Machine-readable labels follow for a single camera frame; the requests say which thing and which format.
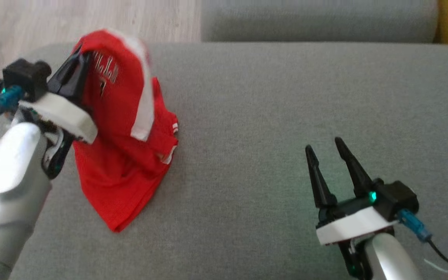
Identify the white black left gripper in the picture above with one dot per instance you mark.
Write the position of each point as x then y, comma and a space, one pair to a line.
64, 114

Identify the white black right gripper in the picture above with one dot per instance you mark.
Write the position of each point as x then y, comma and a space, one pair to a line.
352, 227

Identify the red white basketball jersey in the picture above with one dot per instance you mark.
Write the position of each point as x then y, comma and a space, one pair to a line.
119, 182

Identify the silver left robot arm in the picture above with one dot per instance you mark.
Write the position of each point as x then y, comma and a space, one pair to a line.
6, 186

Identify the grey sofa seat cushion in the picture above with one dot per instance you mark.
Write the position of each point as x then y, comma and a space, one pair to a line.
247, 155

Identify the grey sofa back cushion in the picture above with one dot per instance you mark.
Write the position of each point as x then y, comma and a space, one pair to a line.
317, 19

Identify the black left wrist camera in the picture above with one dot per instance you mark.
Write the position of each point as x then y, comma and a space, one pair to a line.
27, 76

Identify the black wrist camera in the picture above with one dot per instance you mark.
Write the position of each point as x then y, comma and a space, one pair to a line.
397, 198
27, 76

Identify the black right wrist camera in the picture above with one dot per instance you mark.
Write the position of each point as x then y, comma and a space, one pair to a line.
397, 198

